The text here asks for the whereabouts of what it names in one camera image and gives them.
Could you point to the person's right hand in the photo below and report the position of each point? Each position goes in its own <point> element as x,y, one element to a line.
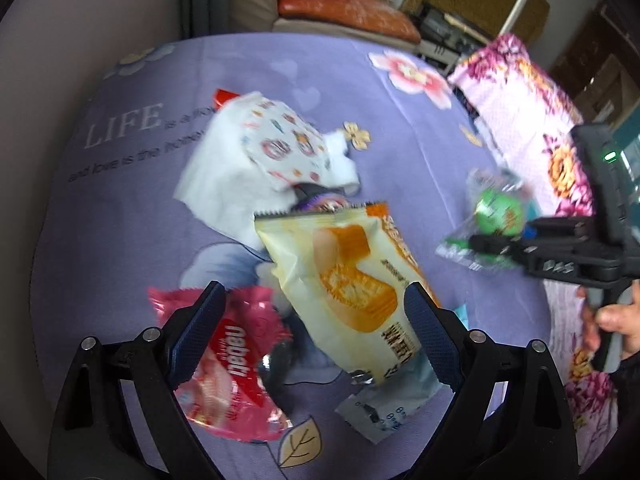
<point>620,322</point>

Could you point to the orange seat cushion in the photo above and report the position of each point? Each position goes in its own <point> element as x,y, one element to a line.
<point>345,10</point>

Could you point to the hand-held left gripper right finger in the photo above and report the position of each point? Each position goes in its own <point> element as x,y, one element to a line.
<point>430,335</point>

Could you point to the white media player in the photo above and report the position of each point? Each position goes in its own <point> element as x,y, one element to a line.
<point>435,52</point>

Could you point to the white and blue sachet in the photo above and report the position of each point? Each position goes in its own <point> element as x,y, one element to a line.
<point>385,410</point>

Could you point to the grey media player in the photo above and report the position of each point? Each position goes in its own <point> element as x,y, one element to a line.
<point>440,25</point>

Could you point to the yellow cake snack packet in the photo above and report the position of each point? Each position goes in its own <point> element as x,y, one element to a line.
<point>345,285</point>

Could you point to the pink floral bedsheet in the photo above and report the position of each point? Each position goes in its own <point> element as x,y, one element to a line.
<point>525,100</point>

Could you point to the brown wooden cabinet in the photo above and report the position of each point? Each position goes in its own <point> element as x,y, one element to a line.
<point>590,60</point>

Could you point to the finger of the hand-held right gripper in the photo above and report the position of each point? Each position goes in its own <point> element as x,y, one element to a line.
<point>560,227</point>
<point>500,247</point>

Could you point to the white printed tissue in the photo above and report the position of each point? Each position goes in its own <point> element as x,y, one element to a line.
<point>280,145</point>

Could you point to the small red wrapper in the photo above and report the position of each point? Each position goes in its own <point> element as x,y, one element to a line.
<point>224,97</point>

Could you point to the cream leather armchair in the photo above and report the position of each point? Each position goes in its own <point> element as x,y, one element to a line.
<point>250,0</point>

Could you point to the purple foil wrapper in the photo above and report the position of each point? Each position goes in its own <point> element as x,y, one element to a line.
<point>322,203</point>

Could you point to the teal cabinet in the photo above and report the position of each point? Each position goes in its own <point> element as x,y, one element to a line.
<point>631,140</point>

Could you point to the green plastic wrapper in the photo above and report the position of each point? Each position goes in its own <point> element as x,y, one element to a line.
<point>495,210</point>

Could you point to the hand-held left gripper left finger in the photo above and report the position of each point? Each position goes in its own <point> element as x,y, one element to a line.
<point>197,340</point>

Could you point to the purple floral tablecloth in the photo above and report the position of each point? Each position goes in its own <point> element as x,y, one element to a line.
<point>125,210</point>

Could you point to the white pole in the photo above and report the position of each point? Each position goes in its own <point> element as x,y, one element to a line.
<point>520,0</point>

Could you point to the red wafer packet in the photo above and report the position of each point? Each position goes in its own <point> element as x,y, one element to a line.
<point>235,360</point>

